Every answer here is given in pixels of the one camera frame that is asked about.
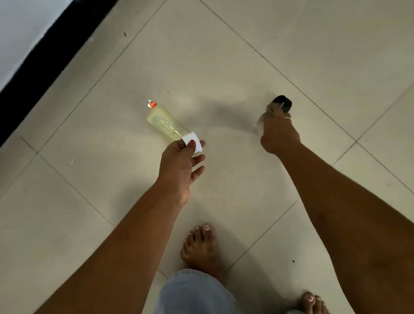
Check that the person's left hand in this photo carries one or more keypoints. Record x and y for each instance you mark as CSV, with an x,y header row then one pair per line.
x,y
175,173

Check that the person's right hand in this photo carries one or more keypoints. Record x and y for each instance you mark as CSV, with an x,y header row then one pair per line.
x,y
278,133

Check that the black tape roll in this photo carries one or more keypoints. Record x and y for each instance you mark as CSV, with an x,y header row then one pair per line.
x,y
285,102

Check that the white tape roll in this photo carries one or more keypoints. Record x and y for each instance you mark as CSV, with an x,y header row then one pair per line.
x,y
190,137

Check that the clear yellowish bottle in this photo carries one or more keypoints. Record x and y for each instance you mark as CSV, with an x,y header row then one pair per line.
x,y
166,122

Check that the person's left forearm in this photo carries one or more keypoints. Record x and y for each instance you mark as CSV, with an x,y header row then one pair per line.
x,y
116,264

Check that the person's right forearm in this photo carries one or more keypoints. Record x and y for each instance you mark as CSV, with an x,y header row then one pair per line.
x,y
368,248

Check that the person's grey trousers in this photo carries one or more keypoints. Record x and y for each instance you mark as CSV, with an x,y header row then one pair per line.
x,y
194,302

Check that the black baseboard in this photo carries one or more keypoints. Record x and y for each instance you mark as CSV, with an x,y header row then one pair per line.
x,y
47,58

